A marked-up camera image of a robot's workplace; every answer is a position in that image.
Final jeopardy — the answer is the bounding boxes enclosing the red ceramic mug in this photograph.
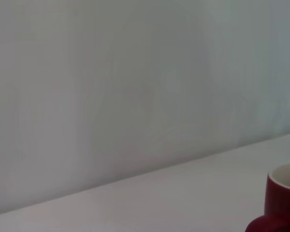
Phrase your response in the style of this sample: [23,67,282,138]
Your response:
[244,160,290,232]

